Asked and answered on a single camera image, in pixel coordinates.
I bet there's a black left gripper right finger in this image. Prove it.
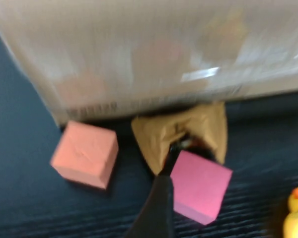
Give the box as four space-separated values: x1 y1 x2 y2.
166 148 176 238

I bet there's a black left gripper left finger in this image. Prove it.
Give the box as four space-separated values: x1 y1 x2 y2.
124 145 173 238

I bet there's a gold foil snack wrapper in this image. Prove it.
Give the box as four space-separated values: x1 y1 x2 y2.
131 101 228 174

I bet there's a magenta foam cube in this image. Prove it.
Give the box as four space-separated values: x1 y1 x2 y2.
169 149 233 226

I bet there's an orange foam cube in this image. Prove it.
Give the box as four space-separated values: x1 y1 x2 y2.
49 120 119 191

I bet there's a yellow rubber duck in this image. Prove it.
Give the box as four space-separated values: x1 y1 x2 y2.
282 184 298 238

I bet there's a cardboard box marked F2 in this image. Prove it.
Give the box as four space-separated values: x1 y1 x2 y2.
0 0 298 127

